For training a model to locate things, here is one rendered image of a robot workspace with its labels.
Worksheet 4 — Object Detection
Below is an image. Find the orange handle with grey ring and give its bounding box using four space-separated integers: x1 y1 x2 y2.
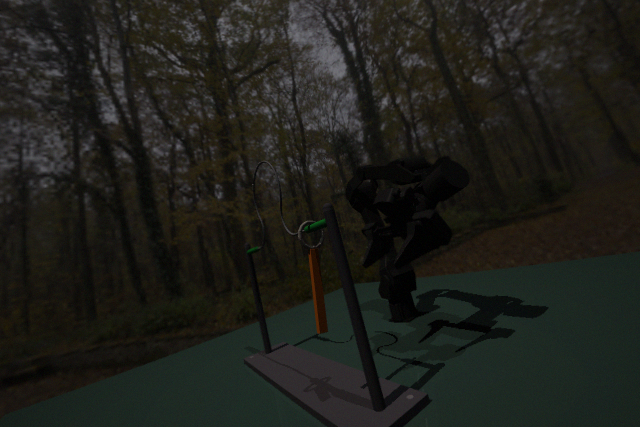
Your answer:
298 221 328 334

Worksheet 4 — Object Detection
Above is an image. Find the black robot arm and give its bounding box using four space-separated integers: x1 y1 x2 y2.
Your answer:
345 155 470 323

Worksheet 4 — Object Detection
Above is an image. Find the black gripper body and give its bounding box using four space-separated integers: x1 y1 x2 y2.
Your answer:
362 197 452 249

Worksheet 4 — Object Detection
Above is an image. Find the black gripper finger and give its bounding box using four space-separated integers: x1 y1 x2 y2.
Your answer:
362 230 390 268
393 221 440 269

